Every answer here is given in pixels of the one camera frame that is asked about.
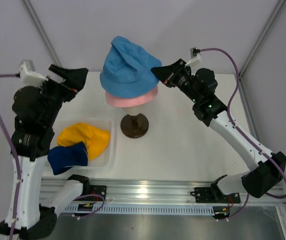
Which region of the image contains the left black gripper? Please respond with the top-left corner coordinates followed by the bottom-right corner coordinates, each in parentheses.
top-left (38, 63), bottom-right (89, 125)

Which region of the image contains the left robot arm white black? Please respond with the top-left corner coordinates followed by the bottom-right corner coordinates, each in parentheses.
top-left (0, 60), bottom-right (91, 240)

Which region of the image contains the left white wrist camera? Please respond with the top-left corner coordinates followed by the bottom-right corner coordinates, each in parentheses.
top-left (19, 59), bottom-right (48, 87)

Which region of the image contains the light blue bucket hat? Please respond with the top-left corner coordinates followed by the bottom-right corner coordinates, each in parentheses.
top-left (100, 36), bottom-right (162, 99)

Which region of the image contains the right side aluminium rail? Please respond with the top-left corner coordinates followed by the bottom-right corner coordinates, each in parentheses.
top-left (235, 73), bottom-right (273, 161)

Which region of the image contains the left aluminium frame post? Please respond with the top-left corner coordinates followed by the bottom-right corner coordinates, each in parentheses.
top-left (20, 0), bottom-right (62, 67)

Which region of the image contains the white slotted cable duct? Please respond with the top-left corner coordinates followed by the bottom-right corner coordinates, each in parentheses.
top-left (63, 203), bottom-right (215, 216)

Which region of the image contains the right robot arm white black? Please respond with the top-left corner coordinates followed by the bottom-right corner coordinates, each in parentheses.
top-left (151, 59), bottom-right (286, 202)

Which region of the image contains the pink bucket hat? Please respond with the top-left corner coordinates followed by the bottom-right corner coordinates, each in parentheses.
top-left (105, 86), bottom-right (158, 108)

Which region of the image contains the aluminium front rail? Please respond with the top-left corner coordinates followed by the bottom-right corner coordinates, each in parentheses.
top-left (39, 177), bottom-right (286, 207)

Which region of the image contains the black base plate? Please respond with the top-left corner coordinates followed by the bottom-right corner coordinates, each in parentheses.
top-left (190, 187), bottom-right (241, 204)
top-left (82, 185), bottom-right (107, 202)

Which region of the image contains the aluminium rail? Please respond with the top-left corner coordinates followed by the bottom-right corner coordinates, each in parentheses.
top-left (235, 73), bottom-right (273, 161)
top-left (39, 177), bottom-right (286, 207)

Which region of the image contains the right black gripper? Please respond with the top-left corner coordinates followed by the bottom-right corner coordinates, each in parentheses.
top-left (151, 59), bottom-right (201, 104)

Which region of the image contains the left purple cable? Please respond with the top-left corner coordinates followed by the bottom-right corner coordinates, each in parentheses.
top-left (0, 73), bottom-right (23, 240)

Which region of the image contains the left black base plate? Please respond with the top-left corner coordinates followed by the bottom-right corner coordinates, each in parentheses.
top-left (82, 185), bottom-right (107, 202)

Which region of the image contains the dark blue hat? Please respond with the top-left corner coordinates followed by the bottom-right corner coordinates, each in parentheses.
top-left (47, 142), bottom-right (88, 176)

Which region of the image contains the clear plastic bin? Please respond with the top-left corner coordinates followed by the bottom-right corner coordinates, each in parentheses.
top-left (50, 117), bottom-right (116, 170)

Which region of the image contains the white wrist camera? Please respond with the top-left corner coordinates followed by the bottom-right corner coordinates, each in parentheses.
top-left (185, 47), bottom-right (202, 68)
top-left (19, 59), bottom-right (48, 87)

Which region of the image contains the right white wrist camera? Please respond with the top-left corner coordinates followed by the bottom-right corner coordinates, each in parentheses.
top-left (185, 47), bottom-right (202, 68)

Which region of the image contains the aluminium frame post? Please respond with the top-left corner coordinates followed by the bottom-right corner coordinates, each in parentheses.
top-left (239, 0), bottom-right (286, 78)
top-left (20, 0), bottom-right (62, 67)

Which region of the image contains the brown round wooden stand base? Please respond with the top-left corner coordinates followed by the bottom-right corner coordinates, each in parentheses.
top-left (120, 113), bottom-right (149, 139)

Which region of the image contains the right aluminium frame post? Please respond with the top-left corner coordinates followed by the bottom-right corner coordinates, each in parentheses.
top-left (239, 0), bottom-right (286, 78)

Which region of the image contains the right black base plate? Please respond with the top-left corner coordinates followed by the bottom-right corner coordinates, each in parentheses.
top-left (190, 187), bottom-right (241, 204)

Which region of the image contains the yellow hat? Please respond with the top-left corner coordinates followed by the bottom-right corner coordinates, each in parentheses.
top-left (56, 122), bottom-right (111, 161)

